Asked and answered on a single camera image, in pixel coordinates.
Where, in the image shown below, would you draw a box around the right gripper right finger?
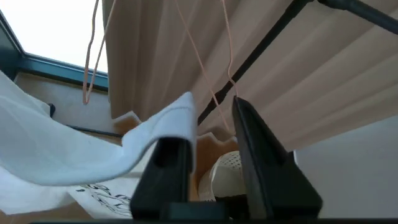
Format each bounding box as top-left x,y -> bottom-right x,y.
231,95 -> 323,219

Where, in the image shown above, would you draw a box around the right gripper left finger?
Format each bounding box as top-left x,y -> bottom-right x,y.
129,136 -> 193,219

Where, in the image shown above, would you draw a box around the white printed T-shirt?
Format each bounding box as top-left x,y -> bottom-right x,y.
0,70 -> 197,220

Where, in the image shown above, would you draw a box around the white laundry basket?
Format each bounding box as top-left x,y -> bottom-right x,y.
198,150 -> 249,202

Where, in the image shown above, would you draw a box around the black clothes rack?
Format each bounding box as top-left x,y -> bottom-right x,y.
197,0 -> 398,126

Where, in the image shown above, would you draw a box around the beige curtain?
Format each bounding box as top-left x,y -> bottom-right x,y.
101,0 -> 398,153

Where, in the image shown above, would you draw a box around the window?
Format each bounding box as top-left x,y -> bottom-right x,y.
0,0 -> 109,93

